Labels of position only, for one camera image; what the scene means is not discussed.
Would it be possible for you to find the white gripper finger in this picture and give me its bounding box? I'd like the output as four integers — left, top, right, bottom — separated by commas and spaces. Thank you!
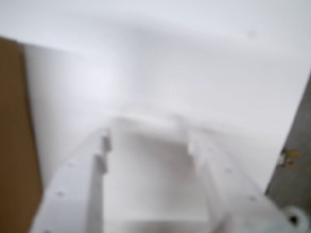
187, 128, 300, 233
31, 131, 112, 233

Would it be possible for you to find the brown cardboard box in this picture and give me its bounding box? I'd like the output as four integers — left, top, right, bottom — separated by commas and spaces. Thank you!
0, 35, 44, 233

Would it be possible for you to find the brass table bracket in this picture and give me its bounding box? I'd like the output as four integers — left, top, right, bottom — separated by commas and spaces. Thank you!
278, 148, 304, 168

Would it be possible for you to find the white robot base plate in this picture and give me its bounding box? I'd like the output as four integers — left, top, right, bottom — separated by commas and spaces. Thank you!
104, 117, 210, 224

